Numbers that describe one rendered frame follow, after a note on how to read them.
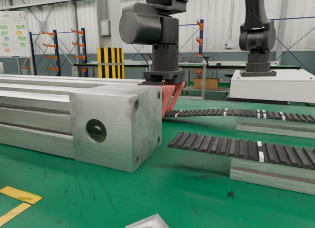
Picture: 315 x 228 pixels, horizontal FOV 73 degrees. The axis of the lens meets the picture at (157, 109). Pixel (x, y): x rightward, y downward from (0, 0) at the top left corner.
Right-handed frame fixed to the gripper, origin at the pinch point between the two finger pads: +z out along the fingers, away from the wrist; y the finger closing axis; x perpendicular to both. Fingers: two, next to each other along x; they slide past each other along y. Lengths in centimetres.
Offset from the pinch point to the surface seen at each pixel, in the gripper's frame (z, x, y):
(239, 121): 0.0, 16.1, 2.1
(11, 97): -6.1, -15.2, 24.2
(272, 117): -1.5, 21.6, 2.8
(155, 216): 1.1, 10.5, 30.8
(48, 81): -6.1, -29.2, 5.3
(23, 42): -49, -459, -314
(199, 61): -8, -49, -284
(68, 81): -6.3, -22.8, 5.2
